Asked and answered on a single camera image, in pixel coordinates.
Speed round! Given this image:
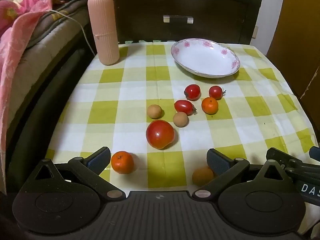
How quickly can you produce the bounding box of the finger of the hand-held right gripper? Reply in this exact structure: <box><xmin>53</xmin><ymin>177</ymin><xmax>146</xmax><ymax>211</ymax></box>
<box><xmin>309</xmin><ymin>146</ymin><xmax>320</xmax><ymax>161</ymax></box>
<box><xmin>265</xmin><ymin>147</ymin><xmax>320</xmax><ymax>178</ymax></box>

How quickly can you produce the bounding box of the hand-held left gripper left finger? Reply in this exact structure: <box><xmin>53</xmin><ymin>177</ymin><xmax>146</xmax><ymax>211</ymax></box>
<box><xmin>25</xmin><ymin>147</ymin><xmax>127</xmax><ymax>202</ymax></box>

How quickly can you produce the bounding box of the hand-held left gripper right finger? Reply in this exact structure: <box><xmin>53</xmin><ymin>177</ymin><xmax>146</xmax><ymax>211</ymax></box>
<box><xmin>191</xmin><ymin>148</ymin><xmax>294</xmax><ymax>202</ymax></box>

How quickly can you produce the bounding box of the small orange mandarin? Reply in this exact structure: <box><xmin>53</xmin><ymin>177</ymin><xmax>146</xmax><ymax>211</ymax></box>
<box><xmin>192</xmin><ymin>167</ymin><xmax>214</xmax><ymax>186</ymax></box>
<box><xmin>111</xmin><ymin>151</ymin><xmax>135</xmax><ymax>175</ymax></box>
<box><xmin>201</xmin><ymin>97</ymin><xmax>219</xmax><ymax>115</ymax></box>

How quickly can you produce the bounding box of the brown longan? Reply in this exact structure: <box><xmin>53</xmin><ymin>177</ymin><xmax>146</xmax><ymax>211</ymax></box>
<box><xmin>147</xmin><ymin>104</ymin><xmax>162</xmax><ymax>119</ymax></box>
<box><xmin>173</xmin><ymin>112</ymin><xmax>188</xmax><ymax>128</ymax></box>

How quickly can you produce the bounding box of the large red tomato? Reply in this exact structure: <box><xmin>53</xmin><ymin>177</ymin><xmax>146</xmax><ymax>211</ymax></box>
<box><xmin>146</xmin><ymin>120</ymin><xmax>175</xmax><ymax>150</ymax></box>

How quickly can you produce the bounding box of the red cherry tomato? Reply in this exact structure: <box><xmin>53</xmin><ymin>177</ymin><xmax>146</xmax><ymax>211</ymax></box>
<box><xmin>174</xmin><ymin>100</ymin><xmax>197</xmax><ymax>115</ymax></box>
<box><xmin>209</xmin><ymin>86</ymin><xmax>227</xmax><ymax>100</ymax></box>
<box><xmin>184</xmin><ymin>84</ymin><xmax>201</xmax><ymax>100</ymax></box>

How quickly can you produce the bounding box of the white floral plate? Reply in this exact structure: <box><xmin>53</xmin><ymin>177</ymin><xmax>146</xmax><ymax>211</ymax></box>
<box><xmin>171</xmin><ymin>38</ymin><xmax>240</xmax><ymax>78</ymax></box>

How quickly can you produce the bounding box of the yellow-green checked tablecloth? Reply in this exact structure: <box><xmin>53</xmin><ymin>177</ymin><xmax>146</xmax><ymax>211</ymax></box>
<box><xmin>46</xmin><ymin>40</ymin><xmax>320</xmax><ymax>193</ymax></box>

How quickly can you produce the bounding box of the brown wooden wardrobe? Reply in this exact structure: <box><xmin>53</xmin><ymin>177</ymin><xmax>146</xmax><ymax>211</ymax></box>
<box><xmin>266</xmin><ymin>0</ymin><xmax>320</xmax><ymax>100</ymax></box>

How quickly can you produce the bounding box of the pink ribbed cylindrical container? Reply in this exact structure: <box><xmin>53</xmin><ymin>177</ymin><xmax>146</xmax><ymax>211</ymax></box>
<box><xmin>87</xmin><ymin>0</ymin><xmax>119</xmax><ymax>66</ymax></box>

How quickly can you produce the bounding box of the pink floral blanket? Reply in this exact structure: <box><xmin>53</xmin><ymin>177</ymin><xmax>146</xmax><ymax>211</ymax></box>
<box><xmin>0</xmin><ymin>0</ymin><xmax>58</xmax><ymax>195</ymax></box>

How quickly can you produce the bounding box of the brown quilted mattress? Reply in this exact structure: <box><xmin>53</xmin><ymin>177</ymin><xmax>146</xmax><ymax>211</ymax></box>
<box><xmin>5</xmin><ymin>1</ymin><xmax>93</xmax><ymax>120</ymax></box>

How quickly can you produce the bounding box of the dark wooden cabinet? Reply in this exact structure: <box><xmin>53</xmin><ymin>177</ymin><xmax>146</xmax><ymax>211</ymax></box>
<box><xmin>87</xmin><ymin>0</ymin><xmax>262</xmax><ymax>45</ymax></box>

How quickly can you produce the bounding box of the dark bed frame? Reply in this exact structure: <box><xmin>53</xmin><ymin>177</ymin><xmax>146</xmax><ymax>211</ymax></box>
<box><xmin>5</xmin><ymin>27</ymin><xmax>97</xmax><ymax>180</ymax></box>

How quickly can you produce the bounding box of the white cable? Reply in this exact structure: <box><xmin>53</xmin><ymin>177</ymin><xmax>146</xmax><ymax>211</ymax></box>
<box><xmin>47</xmin><ymin>9</ymin><xmax>97</xmax><ymax>57</ymax></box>

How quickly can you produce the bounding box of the clear drawer handle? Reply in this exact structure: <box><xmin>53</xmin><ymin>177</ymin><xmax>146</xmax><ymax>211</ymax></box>
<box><xmin>163</xmin><ymin>15</ymin><xmax>194</xmax><ymax>25</ymax></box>

